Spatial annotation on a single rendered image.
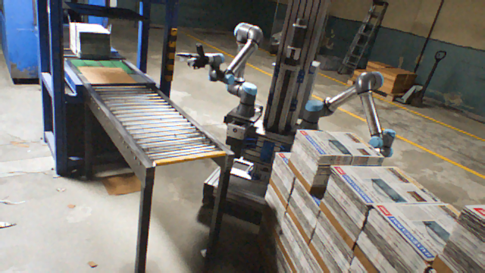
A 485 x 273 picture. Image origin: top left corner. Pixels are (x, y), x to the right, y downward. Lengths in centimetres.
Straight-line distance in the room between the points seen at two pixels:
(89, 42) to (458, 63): 713
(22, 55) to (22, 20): 43
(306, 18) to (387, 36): 689
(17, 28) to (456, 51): 776
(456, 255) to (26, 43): 497
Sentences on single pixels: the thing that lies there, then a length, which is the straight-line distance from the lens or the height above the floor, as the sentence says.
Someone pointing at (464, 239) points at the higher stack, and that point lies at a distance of 117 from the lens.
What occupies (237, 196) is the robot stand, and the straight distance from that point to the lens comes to 280.
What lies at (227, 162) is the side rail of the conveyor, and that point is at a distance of 210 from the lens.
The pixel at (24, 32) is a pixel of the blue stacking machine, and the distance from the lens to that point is 525.
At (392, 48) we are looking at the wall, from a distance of 935.
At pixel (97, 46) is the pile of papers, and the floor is 92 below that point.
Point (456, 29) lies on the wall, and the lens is 875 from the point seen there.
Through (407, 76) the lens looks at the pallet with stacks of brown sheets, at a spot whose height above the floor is 52.
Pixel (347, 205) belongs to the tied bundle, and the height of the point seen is 97.
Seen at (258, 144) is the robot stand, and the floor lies 63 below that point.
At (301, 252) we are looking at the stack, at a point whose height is 54.
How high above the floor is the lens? 174
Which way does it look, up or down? 23 degrees down
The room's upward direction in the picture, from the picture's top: 11 degrees clockwise
